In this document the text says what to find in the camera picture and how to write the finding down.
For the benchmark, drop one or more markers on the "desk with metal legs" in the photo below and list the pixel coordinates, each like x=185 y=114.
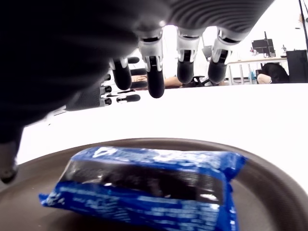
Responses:
x=243 y=62

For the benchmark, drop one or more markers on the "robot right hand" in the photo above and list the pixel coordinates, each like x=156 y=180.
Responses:
x=60 y=48

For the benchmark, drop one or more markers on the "crouching person in dark clothes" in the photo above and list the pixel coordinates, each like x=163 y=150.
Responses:
x=274 y=72

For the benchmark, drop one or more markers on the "blue Oreo cookie packet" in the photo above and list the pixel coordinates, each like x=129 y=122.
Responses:
x=149 y=197

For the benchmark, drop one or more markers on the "seated person in white shirt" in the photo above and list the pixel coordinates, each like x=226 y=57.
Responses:
x=172 y=81

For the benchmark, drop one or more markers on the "black cabinet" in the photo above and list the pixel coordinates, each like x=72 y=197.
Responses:
x=297 y=66

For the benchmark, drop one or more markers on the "black computer monitor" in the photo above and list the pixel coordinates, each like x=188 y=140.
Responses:
x=262 y=47

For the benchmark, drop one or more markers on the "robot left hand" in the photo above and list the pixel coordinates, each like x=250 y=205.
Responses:
x=89 y=99

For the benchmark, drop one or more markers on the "round dark brown tray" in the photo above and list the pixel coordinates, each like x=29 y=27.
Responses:
x=264 y=187

